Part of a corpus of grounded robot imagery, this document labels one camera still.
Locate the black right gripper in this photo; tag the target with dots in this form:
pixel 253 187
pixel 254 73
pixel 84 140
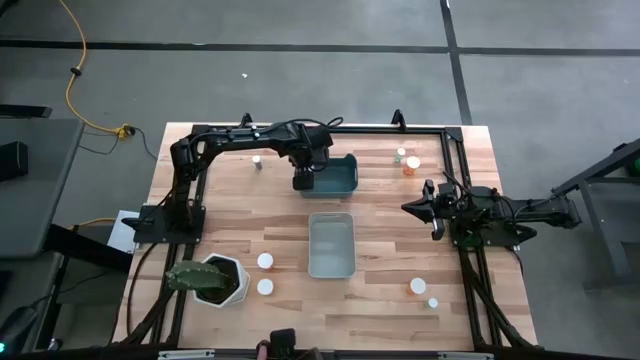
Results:
pixel 445 205

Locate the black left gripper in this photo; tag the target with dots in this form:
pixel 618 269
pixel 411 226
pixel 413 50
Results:
pixel 317 157

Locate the orange white-capped pill bottle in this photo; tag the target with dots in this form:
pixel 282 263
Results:
pixel 265 260
pixel 265 286
pixel 413 162
pixel 417 286

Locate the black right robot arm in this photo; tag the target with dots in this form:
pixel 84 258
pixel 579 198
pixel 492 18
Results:
pixel 540 210

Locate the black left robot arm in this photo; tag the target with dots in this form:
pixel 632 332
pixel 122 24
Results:
pixel 225 140

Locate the teal plastic bin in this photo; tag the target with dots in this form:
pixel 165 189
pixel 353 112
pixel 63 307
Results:
pixel 340 180

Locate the small green pill bottle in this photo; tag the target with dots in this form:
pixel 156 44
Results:
pixel 400 151
pixel 433 302

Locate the white plastic bin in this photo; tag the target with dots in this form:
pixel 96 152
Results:
pixel 331 245

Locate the black table clamp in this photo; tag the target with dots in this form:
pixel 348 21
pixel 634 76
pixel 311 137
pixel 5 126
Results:
pixel 398 120
pixel 245 120

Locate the white hexagonal plant pot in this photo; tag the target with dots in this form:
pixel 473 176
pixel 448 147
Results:
pixel 242 285

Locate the green cactus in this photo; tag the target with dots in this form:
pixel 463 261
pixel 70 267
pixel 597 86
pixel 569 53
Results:
pixel 195 277

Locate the black metal stand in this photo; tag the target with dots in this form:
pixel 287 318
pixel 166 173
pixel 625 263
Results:
pixel 600 167

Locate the white paper sheet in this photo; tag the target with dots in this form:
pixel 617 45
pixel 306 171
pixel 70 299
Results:
pixel 120 235

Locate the grey side table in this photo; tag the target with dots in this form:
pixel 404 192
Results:
pixel 40 200

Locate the black box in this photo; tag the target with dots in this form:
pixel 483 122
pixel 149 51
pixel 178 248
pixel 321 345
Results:
pixel 12 160

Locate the black aluminium table frame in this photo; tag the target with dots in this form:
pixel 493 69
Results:
pixel 375 130

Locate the black table-level camera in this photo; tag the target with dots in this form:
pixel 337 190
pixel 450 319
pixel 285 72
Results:
pixel 282 337

